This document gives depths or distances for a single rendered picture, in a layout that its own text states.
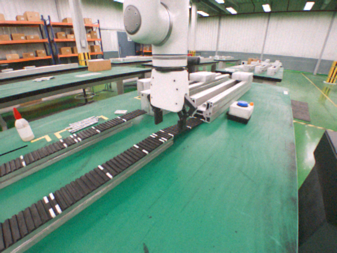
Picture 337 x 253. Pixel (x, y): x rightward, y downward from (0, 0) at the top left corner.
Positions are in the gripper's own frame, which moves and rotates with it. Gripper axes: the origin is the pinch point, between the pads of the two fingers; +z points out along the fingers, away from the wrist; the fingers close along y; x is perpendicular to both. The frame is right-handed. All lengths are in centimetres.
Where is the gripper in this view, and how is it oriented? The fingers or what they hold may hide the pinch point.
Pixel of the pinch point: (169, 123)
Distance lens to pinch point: 42.7
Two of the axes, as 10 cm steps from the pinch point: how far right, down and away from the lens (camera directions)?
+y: 7.8, 2.9, -5.5
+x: 6.2, -3.7, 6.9
